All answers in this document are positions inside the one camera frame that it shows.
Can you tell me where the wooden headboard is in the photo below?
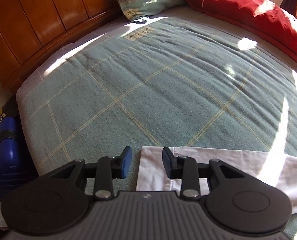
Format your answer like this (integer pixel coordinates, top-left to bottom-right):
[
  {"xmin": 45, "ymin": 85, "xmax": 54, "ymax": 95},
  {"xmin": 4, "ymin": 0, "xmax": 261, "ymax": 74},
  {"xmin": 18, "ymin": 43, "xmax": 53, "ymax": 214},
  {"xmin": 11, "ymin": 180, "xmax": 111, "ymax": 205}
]
[{"xmin": 0, "ymin": 0, "xmax": 121, "ymax": 92}]

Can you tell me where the white printed t-shirt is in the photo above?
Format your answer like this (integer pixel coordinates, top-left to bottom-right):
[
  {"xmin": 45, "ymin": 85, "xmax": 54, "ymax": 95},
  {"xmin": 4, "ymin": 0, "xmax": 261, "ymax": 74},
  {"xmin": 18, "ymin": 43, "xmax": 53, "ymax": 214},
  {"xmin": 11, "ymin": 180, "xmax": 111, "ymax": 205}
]
[{"xmin": 135, "ymin": 145, "xmax": 297, "ymax": 214}]

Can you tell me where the blue suitcase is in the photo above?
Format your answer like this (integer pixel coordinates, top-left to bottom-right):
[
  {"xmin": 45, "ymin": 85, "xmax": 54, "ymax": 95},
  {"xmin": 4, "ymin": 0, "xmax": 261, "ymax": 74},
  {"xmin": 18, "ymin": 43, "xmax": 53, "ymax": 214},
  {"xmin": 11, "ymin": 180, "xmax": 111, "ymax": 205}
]
[{"xmin": 0, "ymin": 115, "xmax": 21, "ymax": 201}]

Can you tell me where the green plaid bed blanket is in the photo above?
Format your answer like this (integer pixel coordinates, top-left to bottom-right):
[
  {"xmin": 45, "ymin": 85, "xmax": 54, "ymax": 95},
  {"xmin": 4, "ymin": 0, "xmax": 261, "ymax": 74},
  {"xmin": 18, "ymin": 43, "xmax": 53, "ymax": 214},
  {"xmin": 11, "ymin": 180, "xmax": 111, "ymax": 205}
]
[{"xmin": 16, "ymin": 7, "xmax": 297, "ymax": 239}]

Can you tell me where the red duvet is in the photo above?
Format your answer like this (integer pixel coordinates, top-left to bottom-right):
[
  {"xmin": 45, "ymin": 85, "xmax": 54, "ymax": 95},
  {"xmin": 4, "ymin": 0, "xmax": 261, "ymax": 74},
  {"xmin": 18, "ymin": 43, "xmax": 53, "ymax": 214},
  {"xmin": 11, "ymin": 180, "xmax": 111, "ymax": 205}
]
[{"xmin": 185, "ymin": 0, "xmax": 297, "ymax": 63}]

